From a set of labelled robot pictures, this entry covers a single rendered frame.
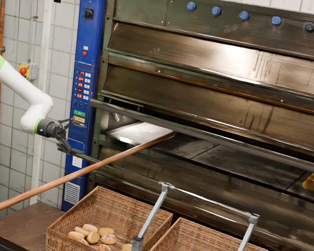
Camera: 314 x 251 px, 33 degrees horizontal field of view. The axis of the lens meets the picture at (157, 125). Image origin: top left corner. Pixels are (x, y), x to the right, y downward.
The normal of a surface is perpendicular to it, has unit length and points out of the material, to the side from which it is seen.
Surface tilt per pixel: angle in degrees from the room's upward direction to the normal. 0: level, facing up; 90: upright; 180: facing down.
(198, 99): 70
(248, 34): 90
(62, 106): 90
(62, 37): 90
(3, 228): 0
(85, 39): 90
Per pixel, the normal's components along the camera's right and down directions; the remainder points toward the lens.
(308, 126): -0.44, -0.16
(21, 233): 0.13, -0.95
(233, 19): -0.51, 0.18
